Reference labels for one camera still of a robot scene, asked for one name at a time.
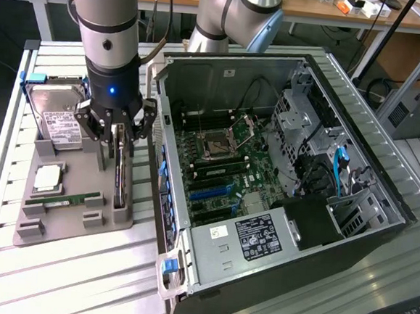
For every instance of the white box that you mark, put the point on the white box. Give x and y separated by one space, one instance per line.
370 9

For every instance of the green motherboard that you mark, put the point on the green motherboard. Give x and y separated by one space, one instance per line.
256 168

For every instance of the slotted metal disk bay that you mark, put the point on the slotted metal disk bay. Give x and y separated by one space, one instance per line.
358 212

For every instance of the grey chipset heatsink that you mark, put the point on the grey chipset heatsink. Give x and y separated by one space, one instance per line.
256 206

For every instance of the black tripod pole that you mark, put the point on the black tripod pole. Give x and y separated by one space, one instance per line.
407 4

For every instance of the hard disk in blue carrier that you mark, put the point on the hard disk in blue carrier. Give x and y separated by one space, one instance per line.
53 108

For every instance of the grey power supply with label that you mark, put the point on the grey power supply with label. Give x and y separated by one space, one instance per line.
216 259

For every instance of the CPU socket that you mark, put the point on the CPU socket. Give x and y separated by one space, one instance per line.
216 146

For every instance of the metal socket cover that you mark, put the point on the metal socket cover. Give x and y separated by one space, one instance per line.
243 130

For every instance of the blue case release latch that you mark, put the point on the blue case release latch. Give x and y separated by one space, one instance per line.
170 266

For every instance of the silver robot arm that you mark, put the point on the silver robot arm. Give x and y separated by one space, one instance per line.
104 18

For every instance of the graphics card with metal bracket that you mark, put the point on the graphics card with metal bracket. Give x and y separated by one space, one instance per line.
120 179

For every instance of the blue expansion slot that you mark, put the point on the blue expansion slot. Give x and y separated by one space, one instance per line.
209 194

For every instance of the blue slot latch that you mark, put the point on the blue slot latch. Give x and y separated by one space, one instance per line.
162 168

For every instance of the black RAM stick with label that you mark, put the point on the black RAM stick with label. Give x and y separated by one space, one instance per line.
216 172

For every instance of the silver CPU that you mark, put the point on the silver CPU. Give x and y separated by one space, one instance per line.
48 178

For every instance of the aluminium profile frame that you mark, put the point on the aluminium profile frame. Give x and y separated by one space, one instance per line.
410 76

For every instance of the black and grey PC case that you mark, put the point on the black and grey PC case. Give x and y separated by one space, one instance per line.
294 287

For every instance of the grey parts rack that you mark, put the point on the grey parts rack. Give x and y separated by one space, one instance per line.
77 175

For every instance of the perforated metal disk bay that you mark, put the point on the perforated metal disk bay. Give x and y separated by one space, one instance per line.
292 123

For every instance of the black air shroud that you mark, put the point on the black air shroud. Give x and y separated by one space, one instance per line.
310 223

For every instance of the long black expansion slot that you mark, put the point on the long black expansion slot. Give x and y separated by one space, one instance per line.
213 211
210 220
208 184

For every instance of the orange box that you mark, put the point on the orange box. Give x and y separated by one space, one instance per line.
343 6

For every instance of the green RAM stick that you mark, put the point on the green RAM stick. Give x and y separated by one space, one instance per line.
64 200

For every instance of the black round stand base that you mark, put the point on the black round stand base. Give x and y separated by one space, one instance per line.
389 1

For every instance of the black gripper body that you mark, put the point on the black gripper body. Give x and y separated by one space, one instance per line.
110 80

